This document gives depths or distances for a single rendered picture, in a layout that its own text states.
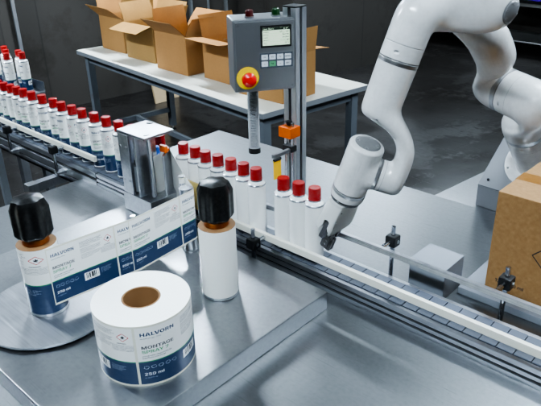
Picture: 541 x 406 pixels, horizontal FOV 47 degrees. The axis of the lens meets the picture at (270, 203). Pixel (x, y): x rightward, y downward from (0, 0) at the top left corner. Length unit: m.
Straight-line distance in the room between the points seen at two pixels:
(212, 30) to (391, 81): 2.64
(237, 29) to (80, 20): 4.76
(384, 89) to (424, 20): 0.16
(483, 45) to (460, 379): 0.77
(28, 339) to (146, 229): 0.37
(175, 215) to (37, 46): 4.70
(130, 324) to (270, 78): 0.78
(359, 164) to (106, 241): 0.62
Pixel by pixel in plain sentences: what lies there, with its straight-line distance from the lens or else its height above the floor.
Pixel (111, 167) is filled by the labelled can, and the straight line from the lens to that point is 2.29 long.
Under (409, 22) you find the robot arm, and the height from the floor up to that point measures 1.51.
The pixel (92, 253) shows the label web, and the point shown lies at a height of 1.01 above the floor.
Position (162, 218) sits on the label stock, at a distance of 1.59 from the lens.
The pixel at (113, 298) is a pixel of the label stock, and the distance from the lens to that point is 1.31.
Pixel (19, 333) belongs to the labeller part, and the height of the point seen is 0.89.
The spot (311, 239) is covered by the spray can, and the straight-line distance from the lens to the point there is 1.63.
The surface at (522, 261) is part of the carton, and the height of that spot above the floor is 0.96.
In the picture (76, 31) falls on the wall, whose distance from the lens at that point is 6.33.
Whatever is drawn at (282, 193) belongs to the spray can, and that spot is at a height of 1.05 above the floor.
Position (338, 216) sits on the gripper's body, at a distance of 1.51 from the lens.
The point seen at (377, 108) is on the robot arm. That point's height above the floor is 1.33.
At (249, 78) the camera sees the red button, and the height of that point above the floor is 1.33.
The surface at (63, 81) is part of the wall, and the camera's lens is 6.34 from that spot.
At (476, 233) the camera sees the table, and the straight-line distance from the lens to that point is 1.97.
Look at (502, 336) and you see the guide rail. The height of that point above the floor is 0.91.
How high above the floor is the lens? 1.74
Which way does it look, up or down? 26 degrees down
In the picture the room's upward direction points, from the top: 1 degrees counter-clockwise
